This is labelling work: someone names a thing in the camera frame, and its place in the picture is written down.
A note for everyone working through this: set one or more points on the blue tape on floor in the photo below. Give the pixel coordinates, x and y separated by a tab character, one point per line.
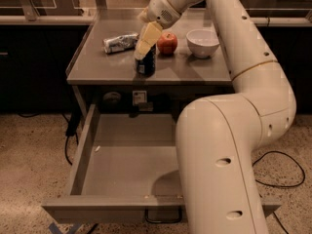
70	229

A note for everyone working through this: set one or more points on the grey open top drawer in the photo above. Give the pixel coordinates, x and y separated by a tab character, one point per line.
135	169

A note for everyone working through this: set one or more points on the white label tag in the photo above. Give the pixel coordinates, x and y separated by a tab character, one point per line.
139	97

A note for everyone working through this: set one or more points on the red apple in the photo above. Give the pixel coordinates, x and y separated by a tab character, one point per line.
167	43

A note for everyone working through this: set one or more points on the white ceramic bowl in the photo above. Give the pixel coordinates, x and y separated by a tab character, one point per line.
202	43

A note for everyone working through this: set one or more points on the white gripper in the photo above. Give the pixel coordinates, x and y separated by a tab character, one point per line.
160	13

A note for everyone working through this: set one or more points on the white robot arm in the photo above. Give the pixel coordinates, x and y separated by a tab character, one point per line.
215	136

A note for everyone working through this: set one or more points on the grey cabinet counter unit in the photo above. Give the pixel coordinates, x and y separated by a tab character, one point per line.
108	80

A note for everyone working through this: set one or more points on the black metal drawer handle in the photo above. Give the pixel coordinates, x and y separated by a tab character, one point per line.
163	216

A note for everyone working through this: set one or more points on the crushed silver foil can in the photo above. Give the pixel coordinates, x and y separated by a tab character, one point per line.
120	43

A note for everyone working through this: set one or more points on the blue pepsi can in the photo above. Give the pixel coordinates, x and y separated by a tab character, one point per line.
146	66

